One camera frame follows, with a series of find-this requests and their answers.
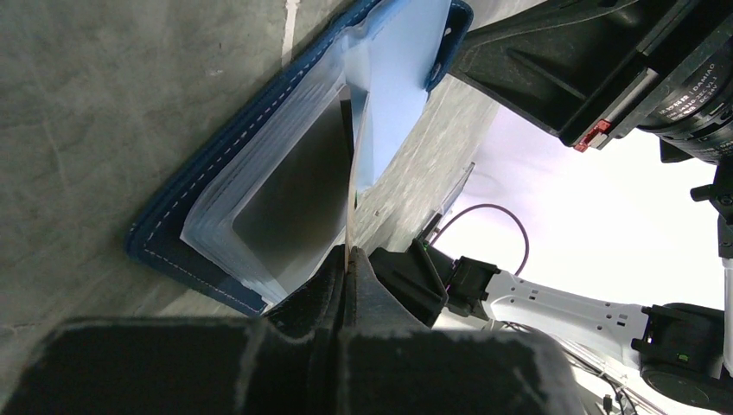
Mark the blue leather card holder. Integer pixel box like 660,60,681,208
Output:
124,1,473,316

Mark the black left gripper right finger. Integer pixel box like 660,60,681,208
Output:
337,248,584,414

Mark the black credit card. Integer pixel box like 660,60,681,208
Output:
233,86,354,292

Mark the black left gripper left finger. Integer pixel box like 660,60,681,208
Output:
3,246,345,414

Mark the aluminium rail frame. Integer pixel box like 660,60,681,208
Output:
417,162,475,241

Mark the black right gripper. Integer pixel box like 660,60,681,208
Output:
449,1,732,164

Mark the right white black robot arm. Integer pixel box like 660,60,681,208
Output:
370,1,732,413

